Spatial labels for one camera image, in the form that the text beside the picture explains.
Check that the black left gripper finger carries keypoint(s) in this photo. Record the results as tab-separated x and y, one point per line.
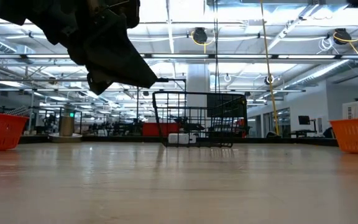
120	62
99	84

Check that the red cabinet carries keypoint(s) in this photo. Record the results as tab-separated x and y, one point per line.
154	129

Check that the small white box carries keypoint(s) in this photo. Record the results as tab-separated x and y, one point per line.
192	139
177	138

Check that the small dark desk monitor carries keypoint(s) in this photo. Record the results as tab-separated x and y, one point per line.
304	119

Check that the orange plastic basket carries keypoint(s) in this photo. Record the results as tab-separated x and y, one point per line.
356	137

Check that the black table frame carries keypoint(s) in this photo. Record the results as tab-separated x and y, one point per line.
291	141

